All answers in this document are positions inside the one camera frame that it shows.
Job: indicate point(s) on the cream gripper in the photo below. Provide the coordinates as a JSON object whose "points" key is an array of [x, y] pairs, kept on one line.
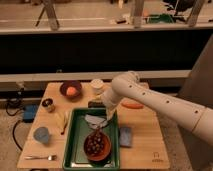
{"points": [[110, 111]]}

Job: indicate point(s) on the white towel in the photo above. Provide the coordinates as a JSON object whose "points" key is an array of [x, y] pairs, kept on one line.
{"points": [[94, 121]]}

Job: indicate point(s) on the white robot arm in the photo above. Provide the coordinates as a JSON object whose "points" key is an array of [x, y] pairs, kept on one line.
{"points": [[196, 118]]}

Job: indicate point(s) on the white paper cup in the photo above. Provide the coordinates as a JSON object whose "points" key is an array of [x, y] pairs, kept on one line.
{"points": [[97, 86]]}

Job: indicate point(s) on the blue translucent cup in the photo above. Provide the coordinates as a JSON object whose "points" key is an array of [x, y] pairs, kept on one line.
{"points": [[42, 135]]}

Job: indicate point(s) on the black rectangular box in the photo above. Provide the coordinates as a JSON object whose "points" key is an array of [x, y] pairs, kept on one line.
{"points": [[94, 104]]}

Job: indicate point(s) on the blue sponge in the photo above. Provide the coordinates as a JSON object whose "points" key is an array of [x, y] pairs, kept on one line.
{"points": [[125, 137]]}

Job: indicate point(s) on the orange bowl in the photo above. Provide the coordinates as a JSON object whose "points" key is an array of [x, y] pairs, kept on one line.
{"points": [[106, 150]]}

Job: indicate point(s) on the dark grape bunch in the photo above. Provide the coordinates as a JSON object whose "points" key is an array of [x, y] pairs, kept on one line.
{"points": [[95, 143]]}

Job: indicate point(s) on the orange peach fruit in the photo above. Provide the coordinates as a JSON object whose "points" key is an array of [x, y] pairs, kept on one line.
{"points": [[71, 91]]}

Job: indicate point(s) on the green plastic tray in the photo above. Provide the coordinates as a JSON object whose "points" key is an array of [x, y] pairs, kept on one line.
{"points": [[74, 156]]}

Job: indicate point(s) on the small can with dark lid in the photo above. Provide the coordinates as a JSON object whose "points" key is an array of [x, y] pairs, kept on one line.
{"points": [[48, 105]]}

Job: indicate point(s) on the silver fork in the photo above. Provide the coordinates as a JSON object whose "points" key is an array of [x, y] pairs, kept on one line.
{"points": [[49, 158]]}

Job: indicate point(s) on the blue power box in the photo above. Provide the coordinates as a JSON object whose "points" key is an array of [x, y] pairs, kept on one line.
{"points": [[29, 113]]}

